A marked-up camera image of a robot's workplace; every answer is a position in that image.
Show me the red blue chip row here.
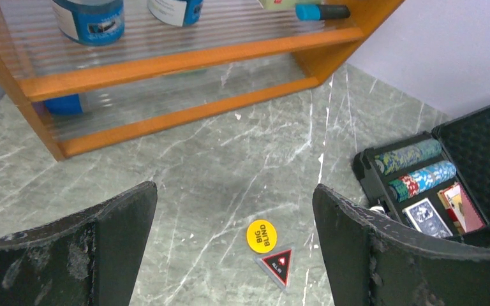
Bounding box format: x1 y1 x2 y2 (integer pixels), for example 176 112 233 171
388 161 457 202

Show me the green blue chip row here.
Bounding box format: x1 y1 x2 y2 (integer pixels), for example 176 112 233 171
375 139 442 175

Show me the white green box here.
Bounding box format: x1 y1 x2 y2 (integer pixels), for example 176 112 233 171
258 0 323 10

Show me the yellow big blind button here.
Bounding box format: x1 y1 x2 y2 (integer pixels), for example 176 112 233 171
246 219 278 254

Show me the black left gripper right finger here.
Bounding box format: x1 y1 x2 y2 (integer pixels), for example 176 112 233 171
312 184 490 305

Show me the blue jar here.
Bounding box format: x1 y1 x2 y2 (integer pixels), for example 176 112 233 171
52 0 125 46
147 0 204 27

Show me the blue card deck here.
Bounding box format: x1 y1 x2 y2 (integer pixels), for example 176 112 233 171
402 198 453 238

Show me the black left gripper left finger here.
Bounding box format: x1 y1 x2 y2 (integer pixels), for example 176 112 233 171
0 181 158 305

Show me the orange wooden shelf rack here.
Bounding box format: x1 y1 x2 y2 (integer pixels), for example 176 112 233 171
0 1 401 160

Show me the blue object lower shelf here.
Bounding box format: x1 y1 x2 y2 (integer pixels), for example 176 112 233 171
44 94 84 115

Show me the black poker case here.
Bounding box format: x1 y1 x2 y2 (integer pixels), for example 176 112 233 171
352 106 490 248

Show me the triangular all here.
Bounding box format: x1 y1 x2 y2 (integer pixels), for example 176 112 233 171
253 244 295 293

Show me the black blue marker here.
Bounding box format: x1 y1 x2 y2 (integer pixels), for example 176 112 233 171
295 3 351 21

